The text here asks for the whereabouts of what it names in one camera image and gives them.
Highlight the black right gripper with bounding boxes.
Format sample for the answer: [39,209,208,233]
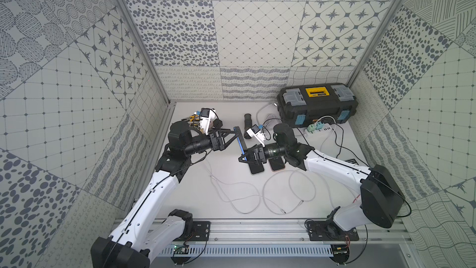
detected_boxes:
[237,143,287,166]

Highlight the pink case phone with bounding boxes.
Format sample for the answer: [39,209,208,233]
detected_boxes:
[268,157,285,172]

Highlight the grey-green case phone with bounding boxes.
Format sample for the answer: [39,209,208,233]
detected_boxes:
[249,157,264,175]

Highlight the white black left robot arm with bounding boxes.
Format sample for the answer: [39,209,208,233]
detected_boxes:
[90,121,242,268]

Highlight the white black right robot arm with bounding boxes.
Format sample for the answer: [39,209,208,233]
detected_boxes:
[239,124,406,232]

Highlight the yellow black pliers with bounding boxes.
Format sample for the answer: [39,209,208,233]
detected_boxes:
[182,111,201,124]

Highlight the black yellow toolbox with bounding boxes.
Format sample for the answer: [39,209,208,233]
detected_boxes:
[277,83,358,128]

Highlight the green charger plugs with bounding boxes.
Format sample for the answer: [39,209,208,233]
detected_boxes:
[306,122,330,133]

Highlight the white power strip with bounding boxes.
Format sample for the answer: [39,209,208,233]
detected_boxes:
[305,122,335,135]

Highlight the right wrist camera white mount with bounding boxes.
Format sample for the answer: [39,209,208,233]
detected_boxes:
[247,125,266,147]

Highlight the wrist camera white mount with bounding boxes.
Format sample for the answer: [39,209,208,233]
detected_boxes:
[247,125,266,147]
[199,108,218,135]

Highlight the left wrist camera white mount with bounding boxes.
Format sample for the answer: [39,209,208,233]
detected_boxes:
[199,108,218,135]

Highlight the coiled grey power cable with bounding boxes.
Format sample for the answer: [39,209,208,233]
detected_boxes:
[255,103,278,127]

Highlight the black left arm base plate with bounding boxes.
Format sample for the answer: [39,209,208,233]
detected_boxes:
[176,220,211,242]

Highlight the aluminium front rail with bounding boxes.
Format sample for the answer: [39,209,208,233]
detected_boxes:
[105,217,414,246]

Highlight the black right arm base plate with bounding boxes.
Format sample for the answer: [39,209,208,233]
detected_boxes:
[304,220,359,241]

